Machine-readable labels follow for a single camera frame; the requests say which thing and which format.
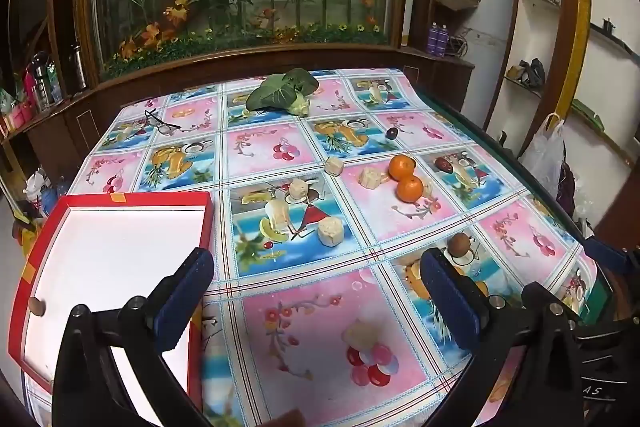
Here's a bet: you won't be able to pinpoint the green leafy vegetable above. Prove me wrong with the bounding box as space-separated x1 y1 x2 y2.
245 68 321 116

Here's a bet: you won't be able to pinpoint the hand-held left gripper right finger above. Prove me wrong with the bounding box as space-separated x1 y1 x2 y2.
419 247 586 427

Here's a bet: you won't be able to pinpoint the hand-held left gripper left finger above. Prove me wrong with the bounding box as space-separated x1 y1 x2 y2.
52 247 216 427

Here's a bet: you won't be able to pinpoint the white plastic bag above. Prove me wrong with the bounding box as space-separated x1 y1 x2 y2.
520 113 568 200

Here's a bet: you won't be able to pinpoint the black eyeglasses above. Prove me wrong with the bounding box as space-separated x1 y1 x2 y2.
144 108 182 136

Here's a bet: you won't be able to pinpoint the orange tangerine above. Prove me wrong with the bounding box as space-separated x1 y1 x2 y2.
388 154 417 182
396 175 425 202

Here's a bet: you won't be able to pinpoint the fruit printed tablecloth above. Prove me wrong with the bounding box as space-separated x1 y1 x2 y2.
25 68 598 427

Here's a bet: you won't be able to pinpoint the red tray with white inside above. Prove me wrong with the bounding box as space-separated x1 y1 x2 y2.
7 192 215 414

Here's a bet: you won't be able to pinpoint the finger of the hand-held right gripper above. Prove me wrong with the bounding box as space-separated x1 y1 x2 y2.
581 234 640 323

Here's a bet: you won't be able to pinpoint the steel thermos flask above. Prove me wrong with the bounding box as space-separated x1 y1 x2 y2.
70 43 88 92

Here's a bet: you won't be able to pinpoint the pair of shoes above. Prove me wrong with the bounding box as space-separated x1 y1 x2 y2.
506 58 547 88

